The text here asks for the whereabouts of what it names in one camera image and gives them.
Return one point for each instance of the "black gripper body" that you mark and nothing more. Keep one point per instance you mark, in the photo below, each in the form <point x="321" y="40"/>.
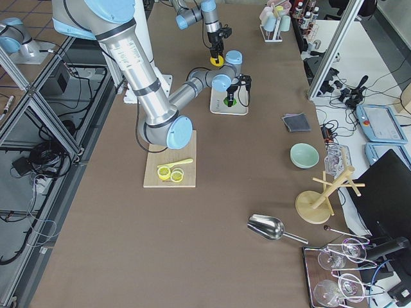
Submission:
<point x="214" y="40"/>
<point x="232" y="90"/>

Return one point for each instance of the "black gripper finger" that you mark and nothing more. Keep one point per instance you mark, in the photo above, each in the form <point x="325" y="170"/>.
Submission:
<point x="212" y="55"/>
<point x="220" y="55"/>
<point x="230" y="97"/>

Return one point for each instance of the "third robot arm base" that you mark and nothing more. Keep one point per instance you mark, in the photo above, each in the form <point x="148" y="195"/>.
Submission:
<point x="19" y="45"/>

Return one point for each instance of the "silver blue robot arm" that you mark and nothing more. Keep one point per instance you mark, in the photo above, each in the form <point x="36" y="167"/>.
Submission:
<point x="207" y="13"/>
<point x="112" y="24"/>

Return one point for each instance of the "white rectangular tray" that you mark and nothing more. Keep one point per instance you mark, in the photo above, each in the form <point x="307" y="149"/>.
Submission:
<point x="240" y="105"/>

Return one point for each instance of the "black glass rack tray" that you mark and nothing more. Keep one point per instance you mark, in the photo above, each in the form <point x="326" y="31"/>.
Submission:
<point x="315" y="273"/>

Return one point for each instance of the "green lime slice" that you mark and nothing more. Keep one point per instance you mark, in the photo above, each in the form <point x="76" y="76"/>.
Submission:
<point x="229" y="102"/>

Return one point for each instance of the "pastel cup rack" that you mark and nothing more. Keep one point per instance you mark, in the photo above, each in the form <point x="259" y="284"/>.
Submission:
<point x="275" y="20"/>

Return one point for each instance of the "grey folded cloth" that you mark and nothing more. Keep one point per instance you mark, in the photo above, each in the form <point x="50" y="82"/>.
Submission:
<point x="296" y="122"/>

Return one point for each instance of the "yellow plastic knife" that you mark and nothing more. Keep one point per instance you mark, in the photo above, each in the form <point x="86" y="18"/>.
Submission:
<point x="177" y="163"/>

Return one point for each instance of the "bottle rack with bottles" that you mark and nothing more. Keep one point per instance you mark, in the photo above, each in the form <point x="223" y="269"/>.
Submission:
<point x="304" y="22"/>

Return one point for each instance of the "mint green bowl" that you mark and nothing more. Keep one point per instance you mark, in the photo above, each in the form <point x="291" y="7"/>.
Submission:
<point x="304" y="155"/>

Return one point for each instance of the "light wooden cutting board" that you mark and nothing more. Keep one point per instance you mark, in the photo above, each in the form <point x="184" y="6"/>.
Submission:
<point x="172" y="168"/>

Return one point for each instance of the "clear glass ashtray dish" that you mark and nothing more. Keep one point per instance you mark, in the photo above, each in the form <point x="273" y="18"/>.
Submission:
<point x="337" y="158"/>

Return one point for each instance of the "shiny metal scoop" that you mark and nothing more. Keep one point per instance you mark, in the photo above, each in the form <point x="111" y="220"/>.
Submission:
<point x="271" y="228"/>

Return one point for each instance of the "wooden mug tree stand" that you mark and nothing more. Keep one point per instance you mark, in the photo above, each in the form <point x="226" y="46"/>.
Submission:
<point x="315" y="207"/>

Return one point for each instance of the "blue teach pendant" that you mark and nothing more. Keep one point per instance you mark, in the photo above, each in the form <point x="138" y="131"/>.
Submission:
<point x="375" y="150"/>
<point x="379" y="124"/>

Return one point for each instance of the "black monitor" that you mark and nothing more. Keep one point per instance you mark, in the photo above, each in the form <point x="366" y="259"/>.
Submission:
<point x="384" y="204"/>

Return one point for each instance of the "upper wine glass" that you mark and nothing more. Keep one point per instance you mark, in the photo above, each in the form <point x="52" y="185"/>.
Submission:
<point x="336" y="256"/>

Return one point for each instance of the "wine glass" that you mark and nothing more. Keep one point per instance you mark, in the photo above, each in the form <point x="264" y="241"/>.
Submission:
<point x="336" y="256"/>
<point x="347" y="290"/>

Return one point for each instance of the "black power brick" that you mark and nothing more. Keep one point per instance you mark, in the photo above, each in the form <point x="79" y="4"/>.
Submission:
<point x="22" y="166"/>

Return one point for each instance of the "lower wine glass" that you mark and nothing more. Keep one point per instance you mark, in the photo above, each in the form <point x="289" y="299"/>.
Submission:
<point x="347" y="290"/>

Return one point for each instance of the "aluminium frame post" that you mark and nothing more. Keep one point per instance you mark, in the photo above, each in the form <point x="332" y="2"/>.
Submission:
<point x="344" y="24"/>

